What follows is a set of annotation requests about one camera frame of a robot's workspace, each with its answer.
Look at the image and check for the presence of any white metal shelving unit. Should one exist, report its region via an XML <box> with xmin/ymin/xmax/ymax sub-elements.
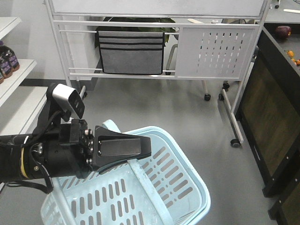
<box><xmin>0</xmin><ymin>59</ymin><xmax>46</xmax><ymax>135</ymax></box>

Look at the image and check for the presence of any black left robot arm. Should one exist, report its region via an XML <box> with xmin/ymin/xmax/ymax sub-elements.
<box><xmin>0</xmin><ymin>120</ymin><xmax>151</xmax><ymax>182</ymax></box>

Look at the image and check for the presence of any light blue plastic basket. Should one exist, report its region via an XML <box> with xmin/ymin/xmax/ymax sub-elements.
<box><xmin>40</xmin><ymin>126</ymin><xmax>211</xmax><ymax>225</ymax></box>

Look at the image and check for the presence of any grey fabric pocket organizer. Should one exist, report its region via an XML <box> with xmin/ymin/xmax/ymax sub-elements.
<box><xmin>97</xmin><ymin>30</ymin><xmax>165</xmax><ymax>75</ymax></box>

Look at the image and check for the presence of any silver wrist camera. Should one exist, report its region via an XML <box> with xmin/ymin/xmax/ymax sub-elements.
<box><xmin>46</xmin><ymin>83</ymin><xmax>85</xmax><ymax>122</ymax></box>

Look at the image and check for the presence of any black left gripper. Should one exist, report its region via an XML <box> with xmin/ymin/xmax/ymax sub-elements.
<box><xmin>41</xmin><ymin>119</ymin><xmax>151</xmax><ymax>179</ymax></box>

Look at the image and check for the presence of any dark wooden display cabinet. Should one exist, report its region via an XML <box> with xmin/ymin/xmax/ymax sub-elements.
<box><xmin>236</xmin><ymin>23</ymin><xmax>300</xmax><ymax>225</ymax></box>

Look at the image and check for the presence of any purple label bottle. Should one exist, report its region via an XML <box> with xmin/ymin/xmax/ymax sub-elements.
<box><xmin>0</xmin><ymin>41</ymin><xmax>20</xmax><ymax>84</ymax></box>

